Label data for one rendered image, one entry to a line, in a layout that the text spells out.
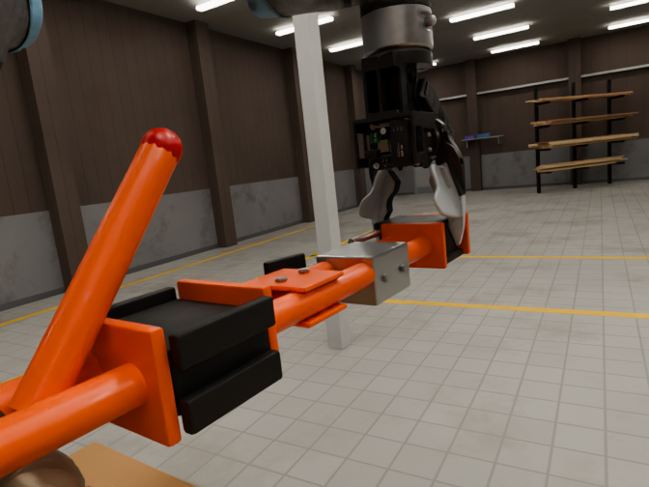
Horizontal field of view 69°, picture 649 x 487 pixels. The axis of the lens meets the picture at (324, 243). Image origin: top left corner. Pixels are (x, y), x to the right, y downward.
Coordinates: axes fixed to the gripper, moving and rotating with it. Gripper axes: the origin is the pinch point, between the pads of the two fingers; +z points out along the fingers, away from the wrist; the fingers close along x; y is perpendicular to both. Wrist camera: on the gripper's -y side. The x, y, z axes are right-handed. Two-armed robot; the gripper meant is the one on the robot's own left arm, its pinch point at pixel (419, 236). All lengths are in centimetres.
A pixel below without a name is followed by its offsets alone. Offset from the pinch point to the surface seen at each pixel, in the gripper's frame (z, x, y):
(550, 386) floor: 119, -24, -207
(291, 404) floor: 120, -144, -131
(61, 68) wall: -172, -628, -290
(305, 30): -96, -163, -207
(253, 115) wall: -127, -665, -688
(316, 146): -23, -164, -207
